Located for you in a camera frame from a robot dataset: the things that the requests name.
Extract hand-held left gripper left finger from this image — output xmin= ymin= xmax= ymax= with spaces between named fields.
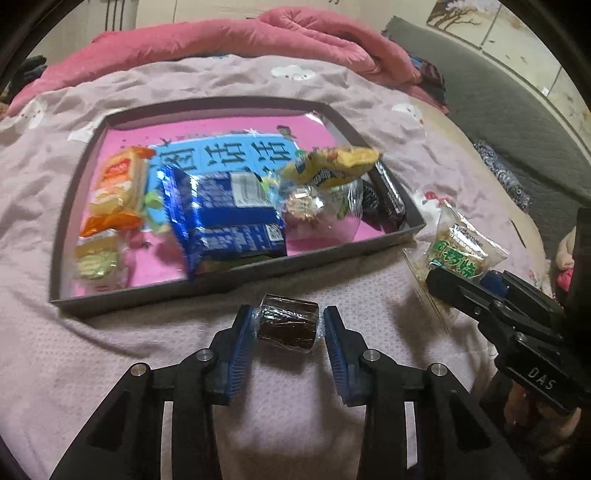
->
xmin=48 ymin=305 xmax=256 ymax=480

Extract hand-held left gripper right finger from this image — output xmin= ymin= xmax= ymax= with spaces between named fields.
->
xmin=323 ymin=305 xmax=532 ymax=480

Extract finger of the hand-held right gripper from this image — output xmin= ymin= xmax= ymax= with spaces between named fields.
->
xmin=481 ymin=270 xmax=556 ymax=306
xmin=426 ymin=267 xmax=505 ymax=322

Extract clear cracker packet green label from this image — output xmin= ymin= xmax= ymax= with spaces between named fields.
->
xmin=404 ymin=200 xmax=509 ymax=324

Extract brown cake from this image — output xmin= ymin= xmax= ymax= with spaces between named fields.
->
xmin=256 ymin=294 xmax=320 ymax=349

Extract dark chocolate bar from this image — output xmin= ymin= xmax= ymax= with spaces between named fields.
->
xmin=373 ymin=161 xmax=407 ymax=228

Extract grey cardboard box tray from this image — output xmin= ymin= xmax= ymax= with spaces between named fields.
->
xmin=48 ymin=95 xmax=428 ymax=319

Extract black green snack packet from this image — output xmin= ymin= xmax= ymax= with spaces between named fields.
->
xmin=360 ymin=179 xmax=383 ymax=217

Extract blue snack packet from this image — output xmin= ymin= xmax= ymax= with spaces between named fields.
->
xmin=157 ymin=165 xmax=288 ymax=280

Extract clear cookie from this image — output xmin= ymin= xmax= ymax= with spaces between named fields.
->
xmin=270 ymin=180 xmax=365 ymax=243

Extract clear yellow pastry packet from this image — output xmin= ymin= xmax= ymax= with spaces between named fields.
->
xmin=74 ymin=213 xmax=144 ymax=291

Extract yellow snack packet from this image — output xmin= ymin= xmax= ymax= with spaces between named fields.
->
xmin=281 ymin=147 xmax=382 ymax=190

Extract orange snack packet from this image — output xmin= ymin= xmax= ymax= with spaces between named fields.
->
xmin=90 ymin=147 xmax=155 ymax=217

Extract person's right hand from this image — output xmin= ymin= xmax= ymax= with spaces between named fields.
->
xmin=505 ymin=388 xmax=581 ymax=457

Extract pink cloth bundle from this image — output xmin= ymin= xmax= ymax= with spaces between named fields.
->
xmin=554 ymin=231 xmax=578 ymax=291

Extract dark patterned cloth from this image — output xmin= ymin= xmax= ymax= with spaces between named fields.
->
xmin=473 ymin=138 xmax=532 ymax=213

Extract beige bed sheet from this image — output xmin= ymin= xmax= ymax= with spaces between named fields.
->
xmin=416 ymin=102 xmax=550 ymax=278

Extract printed mauve bedsheet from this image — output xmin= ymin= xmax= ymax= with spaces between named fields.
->
xmin=0 ymin=55 xmax=546 ymax=480

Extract grey padded headboard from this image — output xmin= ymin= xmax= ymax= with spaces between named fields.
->
xmin=383 ymin=16 xmax=591 ymax=241

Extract striped clothes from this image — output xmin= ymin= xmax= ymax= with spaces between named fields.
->
xmin=409 ymin=55 xmax=446 ymax=100

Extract pink quilt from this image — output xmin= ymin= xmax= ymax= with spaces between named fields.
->
xmin=9 ymin=7 xmax=448 ymax=116

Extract dark clothes pile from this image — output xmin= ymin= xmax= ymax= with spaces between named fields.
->
xmin=18 ymin=55 xmax=49 ymax=86

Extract tree wall poster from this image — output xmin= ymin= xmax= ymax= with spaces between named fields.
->
xmin=427 ymin=0 xmax=591 ymax=121

